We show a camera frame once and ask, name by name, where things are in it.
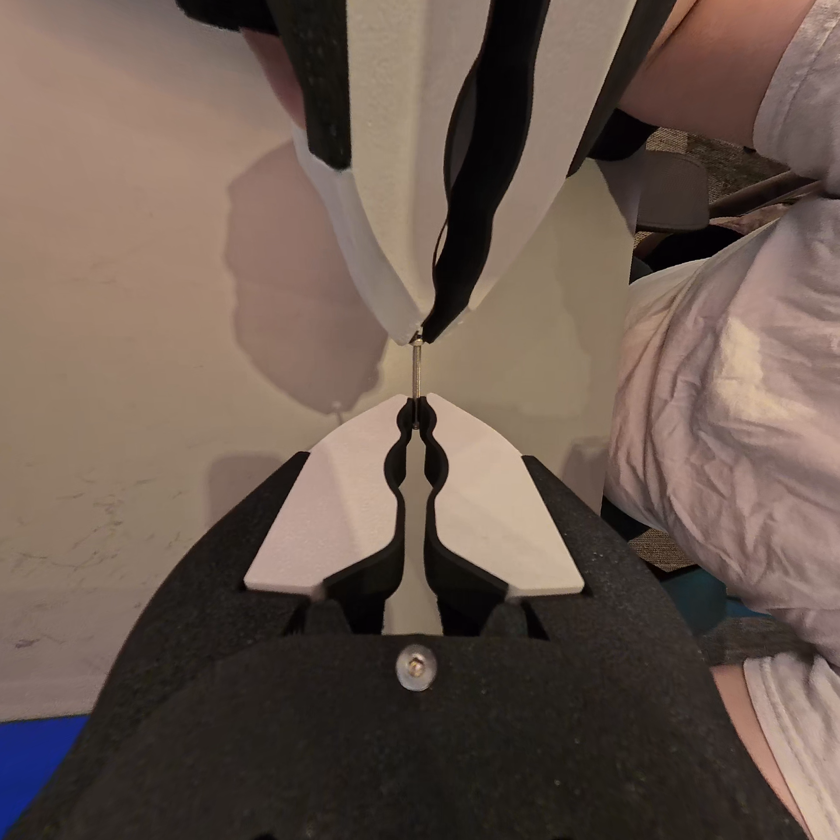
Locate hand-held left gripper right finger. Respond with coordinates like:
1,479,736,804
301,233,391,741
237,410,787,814
420,392,586,601

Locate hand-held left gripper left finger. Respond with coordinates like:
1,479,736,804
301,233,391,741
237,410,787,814
244,394,417,599

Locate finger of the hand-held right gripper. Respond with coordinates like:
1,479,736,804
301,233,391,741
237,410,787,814
292,0,493,345
423,0,637,345

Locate blue bin with divider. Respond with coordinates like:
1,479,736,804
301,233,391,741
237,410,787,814
0,715,91,815

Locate person's left forearm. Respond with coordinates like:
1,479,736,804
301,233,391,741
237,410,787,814
712,663,805,840

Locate person's right hand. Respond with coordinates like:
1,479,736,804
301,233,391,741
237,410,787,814
243,29,309,129

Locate operator in white shirt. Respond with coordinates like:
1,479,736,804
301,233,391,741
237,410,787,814
600,0,840,840

